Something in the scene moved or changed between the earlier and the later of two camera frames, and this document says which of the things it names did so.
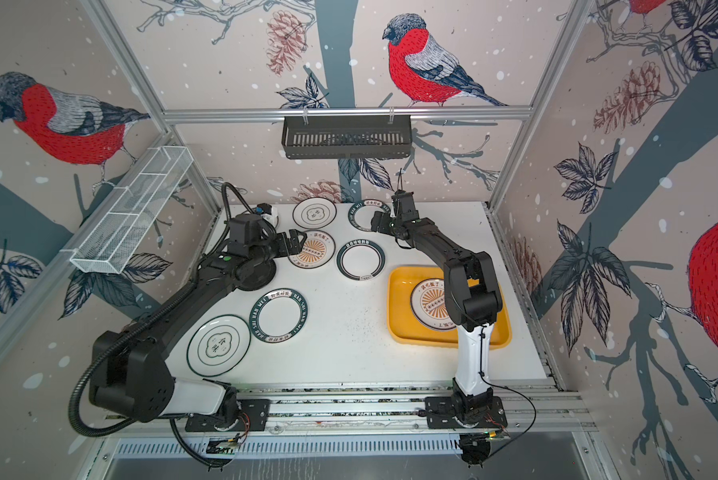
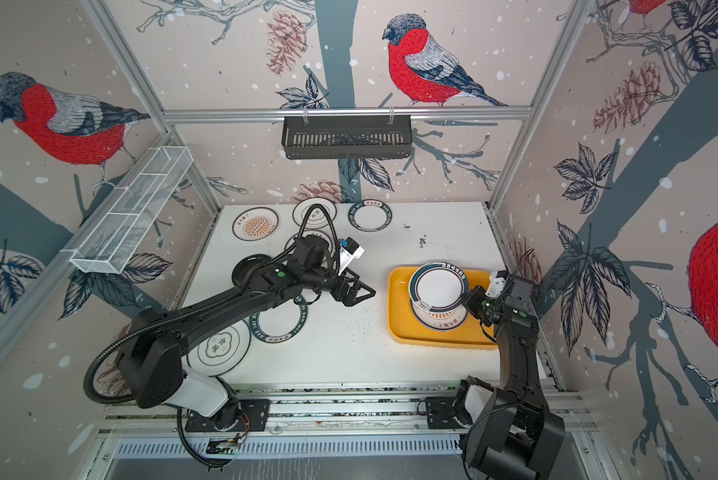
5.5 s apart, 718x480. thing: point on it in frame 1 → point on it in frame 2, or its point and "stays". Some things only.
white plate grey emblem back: (314, 212) stays
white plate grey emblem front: (218, 345) stays
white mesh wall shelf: (127, 213) stays
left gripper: (296, 246) → (349, 297)
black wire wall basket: (346, 137) stays
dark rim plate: (361, 260) → (438, 287)
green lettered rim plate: (278, 315) stays
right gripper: (387, 221) → (473, 301)
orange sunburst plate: (428, 305) stays
